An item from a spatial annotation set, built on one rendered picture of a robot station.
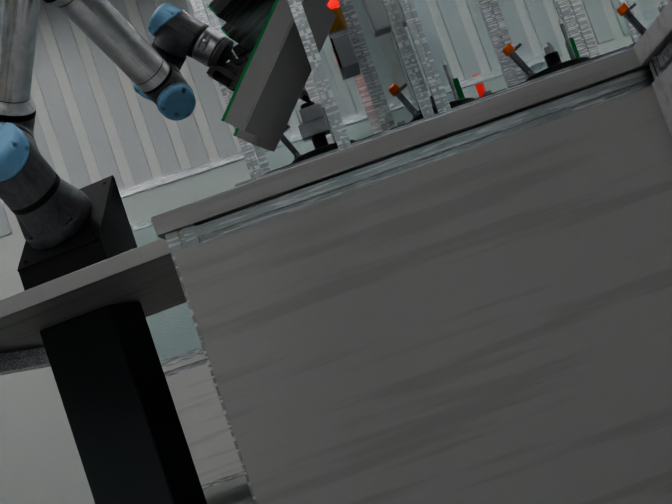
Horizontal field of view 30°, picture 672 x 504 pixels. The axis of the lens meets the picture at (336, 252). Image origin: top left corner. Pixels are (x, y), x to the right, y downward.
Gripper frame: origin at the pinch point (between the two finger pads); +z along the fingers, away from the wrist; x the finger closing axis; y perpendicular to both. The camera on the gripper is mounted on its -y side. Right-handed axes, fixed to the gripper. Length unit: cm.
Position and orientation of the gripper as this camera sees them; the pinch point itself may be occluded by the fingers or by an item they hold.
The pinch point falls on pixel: (307, 93)
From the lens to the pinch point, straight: 258.5
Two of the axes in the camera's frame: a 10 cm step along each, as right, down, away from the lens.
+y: -5.2, 8.5, -0.3
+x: -0.5, -0.7, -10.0
